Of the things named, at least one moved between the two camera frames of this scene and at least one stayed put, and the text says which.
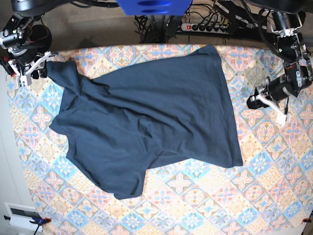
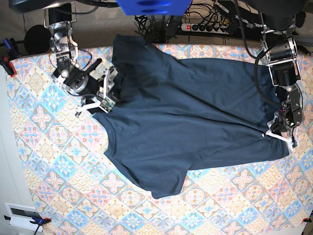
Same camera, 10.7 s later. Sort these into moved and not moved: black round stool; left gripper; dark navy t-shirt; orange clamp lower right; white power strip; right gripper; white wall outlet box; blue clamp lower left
Moved: right gripper; left gripper; dark navy t-shirt
Not moved: white wall outlet box; black round stool; orange clamp lower right; blue clamp lower left; white power strip
